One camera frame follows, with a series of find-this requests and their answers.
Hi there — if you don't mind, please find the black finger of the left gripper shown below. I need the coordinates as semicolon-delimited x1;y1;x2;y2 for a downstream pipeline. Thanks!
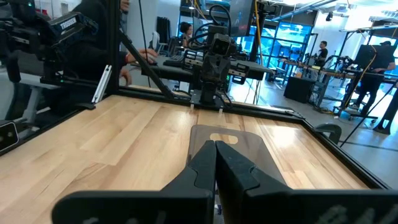
215;60;232;91
201;60;217;91

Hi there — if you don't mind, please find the dark hanging monitor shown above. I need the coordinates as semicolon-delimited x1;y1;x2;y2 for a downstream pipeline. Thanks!
228;0;254;38

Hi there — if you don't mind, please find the person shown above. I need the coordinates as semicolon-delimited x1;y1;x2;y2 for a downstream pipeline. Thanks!
373;90;398;135
313;40;330;68
178;21;195;47
353;40;397;110
70;0;159;86

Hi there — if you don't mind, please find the black left wrist camera cable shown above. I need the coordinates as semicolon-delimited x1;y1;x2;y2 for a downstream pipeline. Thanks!
188;3;233;47

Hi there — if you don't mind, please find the transparent grey plastic bin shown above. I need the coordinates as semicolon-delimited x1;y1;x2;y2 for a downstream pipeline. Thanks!
186;124;287;191

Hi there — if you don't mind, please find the black keyboard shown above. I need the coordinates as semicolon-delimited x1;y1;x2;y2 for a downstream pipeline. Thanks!
163;55;187;68

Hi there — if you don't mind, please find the black table-level camera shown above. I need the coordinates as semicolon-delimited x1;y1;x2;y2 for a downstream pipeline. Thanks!
0;121;20;152

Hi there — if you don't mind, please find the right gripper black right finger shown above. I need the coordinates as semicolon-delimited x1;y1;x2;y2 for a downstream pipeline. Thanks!
215;140;398;224

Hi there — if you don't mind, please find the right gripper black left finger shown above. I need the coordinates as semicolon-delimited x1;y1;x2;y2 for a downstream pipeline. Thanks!
51;139;218;224

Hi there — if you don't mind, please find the black aluminium table frame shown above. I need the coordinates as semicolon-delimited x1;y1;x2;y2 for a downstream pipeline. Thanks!
0;0;391;190

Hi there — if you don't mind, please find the dark grey desk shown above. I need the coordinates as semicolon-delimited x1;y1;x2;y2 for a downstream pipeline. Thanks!
136;55;274;83

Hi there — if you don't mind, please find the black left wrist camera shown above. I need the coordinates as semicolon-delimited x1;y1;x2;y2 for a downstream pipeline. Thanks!
210;32;233;57

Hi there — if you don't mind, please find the silver aluminium bar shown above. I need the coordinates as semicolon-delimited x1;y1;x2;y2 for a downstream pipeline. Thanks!
91;64;113;104

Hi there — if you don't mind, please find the person's hand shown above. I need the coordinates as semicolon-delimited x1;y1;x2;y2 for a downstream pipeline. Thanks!
119;67;133;86
126;48;159;65

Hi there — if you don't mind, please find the yellow hanging cable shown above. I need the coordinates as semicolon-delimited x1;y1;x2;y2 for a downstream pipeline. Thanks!
253;0;265;66

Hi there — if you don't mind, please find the black cabinet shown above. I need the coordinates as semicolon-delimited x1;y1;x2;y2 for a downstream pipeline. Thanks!
283;76;317;104

